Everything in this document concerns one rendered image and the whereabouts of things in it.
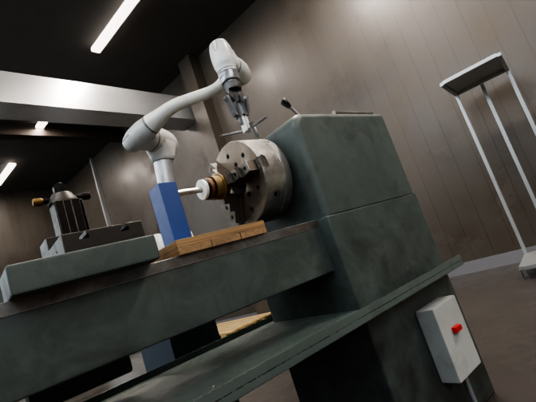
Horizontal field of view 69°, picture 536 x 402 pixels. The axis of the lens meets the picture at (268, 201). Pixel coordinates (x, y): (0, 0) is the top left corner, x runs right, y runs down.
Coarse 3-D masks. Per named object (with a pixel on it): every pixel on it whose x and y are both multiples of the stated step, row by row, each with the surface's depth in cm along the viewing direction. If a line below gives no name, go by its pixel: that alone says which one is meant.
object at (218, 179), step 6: (216, 174) 136; (210, 180) 131; (216, 180) 131; (222, 180) 133; (210, 186) 130; (216, 186) 131; (222, 186) 132; (210, 192) 130; (216, 192) 132; (222, 192) 132; (228, 192) 136; (210, 198) 131; (216, 198) 133; (222, 198) 135
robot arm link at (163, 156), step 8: (160, 136) 197; (168, 136) 203; (160, 144) 198; (168, 144) 201; (176, 144) 210; (152, 152) 199; (160, 152) 199; (168, 152) 201; (152, 160) 202; (160, 160) 200; (168, 160) 202; (160, 168) 200; (168, 168) 201; (160, 176) 199; (168, 176) 200; (176, 184) 203
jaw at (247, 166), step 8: (248, 160) 131; (256, 160) 132; (264, 160) 133; (240, 168) 132; (248, 168) 129; (256, 168) 131; (224, 176) 133; (232, 176) 133; (240, 176) 131; (248, 176) 134; (232, 184) 134; (240, 184) 137
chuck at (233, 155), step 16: (240, 144) 137; (256, 144) 136; (224, 160) 146; (240, 160) 138; (272, 160) 134; (256, 176) 133; (272, 176) 132; (240, 192) 146; (256, 192) 134; (272, 192) 132; (256, 208) 136; (272, 208) 136
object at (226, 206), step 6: (228, 198) 137; (234, 198) 138; (240, 198) 140; (228, 204) 137; (234, 204) 139; (240, 204) 140; (228, 210) 138; (234, 210) 139; (240, 210) 140; (234, 216) 139; (240, 216) 140; (234, 222) 139; (240, 222) 140
